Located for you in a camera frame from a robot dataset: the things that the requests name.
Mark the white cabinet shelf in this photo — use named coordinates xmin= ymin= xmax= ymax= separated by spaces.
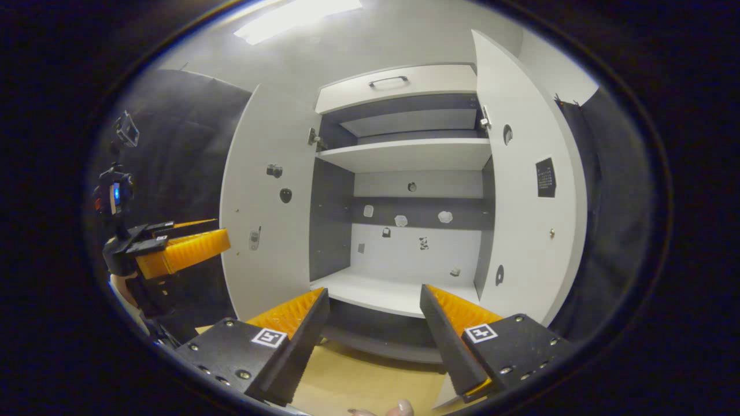
xmin=310 ymin=267 xmax=480 ymax=318
xmin=317 ymin=139 xmax=492 ymax=173

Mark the white double-door shoe cabinet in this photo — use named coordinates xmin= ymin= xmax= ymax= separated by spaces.
xmin=220 ymin=29 xmax=587 ymax=365

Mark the white door with camera sticker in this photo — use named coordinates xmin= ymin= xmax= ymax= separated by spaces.
xmin=220 ymin=84 xmax=319 ymax=321

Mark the white door with headphones sticker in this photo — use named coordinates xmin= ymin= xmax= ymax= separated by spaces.
xmin=471 ymin=29 xmax=587 ymax=327

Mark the black backdrop cloth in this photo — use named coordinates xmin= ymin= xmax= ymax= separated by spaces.
xmin=87 ymin=69 xmax=660 ymax=347

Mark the white cabinet bottom shelf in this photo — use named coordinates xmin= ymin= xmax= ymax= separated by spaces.
xmin=310 ymin=267 xmax=480 ymax=318

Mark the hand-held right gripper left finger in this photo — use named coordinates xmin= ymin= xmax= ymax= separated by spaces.
xmin=173 ymin=287 xmax=330 ymax=406

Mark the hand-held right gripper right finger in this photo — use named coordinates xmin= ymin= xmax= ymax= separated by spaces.
xmin=420 ymin=283 xmax=576 ymax=404

